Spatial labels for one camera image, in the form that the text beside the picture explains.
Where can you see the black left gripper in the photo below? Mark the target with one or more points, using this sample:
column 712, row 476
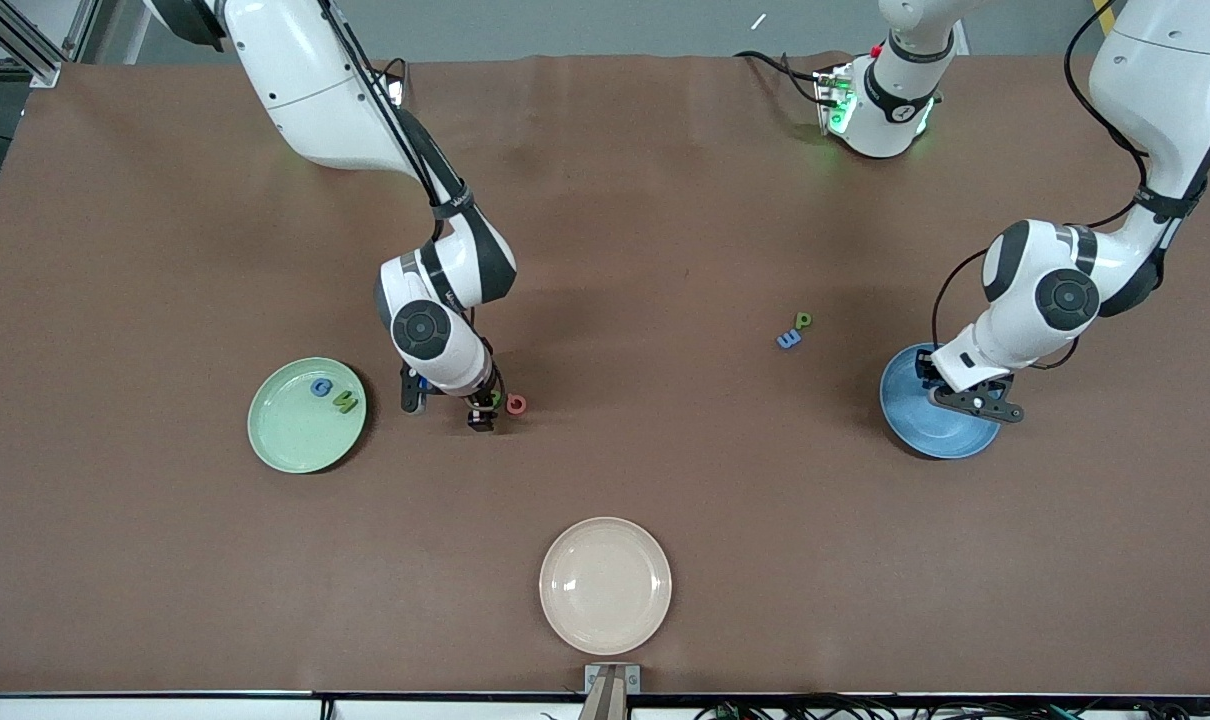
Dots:
column 926, row 368

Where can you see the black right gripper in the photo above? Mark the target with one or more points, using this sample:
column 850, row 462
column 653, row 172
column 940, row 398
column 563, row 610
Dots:
column 482, row 404

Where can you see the pink capital letter Q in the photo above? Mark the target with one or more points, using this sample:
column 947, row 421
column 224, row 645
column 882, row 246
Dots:
column 510, row 404

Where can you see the green capital letter N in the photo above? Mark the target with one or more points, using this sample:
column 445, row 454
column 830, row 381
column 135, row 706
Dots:
column 345, row 402

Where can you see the blue lowercase letter m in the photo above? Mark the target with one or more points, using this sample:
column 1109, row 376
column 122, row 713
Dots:
column 788, row 340

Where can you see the blue capital letter G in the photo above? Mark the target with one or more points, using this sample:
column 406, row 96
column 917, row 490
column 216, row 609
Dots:
column 314, row 387

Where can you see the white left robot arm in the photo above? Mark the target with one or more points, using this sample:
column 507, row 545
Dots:
column 1155, row 80

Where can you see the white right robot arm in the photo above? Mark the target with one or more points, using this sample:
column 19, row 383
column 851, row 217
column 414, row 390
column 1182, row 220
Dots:
column 305, row 90

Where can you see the blue plate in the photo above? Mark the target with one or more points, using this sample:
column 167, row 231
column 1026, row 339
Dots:
column 910, row 420

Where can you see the light green plate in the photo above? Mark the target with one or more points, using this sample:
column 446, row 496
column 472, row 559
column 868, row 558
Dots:
column 295, row 430

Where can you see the cream plate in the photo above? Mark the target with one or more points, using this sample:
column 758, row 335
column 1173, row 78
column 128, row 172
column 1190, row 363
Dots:
column 605, row 585

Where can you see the brown table cover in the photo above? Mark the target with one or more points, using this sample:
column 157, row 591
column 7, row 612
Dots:
column 605, row 250

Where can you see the brown angled bar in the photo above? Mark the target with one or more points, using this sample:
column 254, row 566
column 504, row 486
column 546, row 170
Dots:
column 605, row 705

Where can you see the grey metal edge bracket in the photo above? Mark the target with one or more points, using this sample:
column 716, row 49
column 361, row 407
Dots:
column 589, row 672

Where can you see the aluminium frame profile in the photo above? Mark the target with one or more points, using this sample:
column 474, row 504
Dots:
column 43, row 72

